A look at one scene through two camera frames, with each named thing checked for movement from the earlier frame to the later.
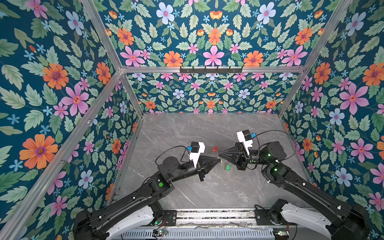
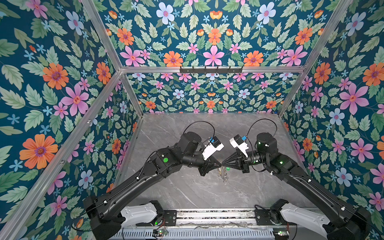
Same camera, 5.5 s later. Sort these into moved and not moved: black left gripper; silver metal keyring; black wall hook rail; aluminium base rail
Moved: silver metal keyring
Not moved: black left gripper; aluminium base rail; black wall hook rail
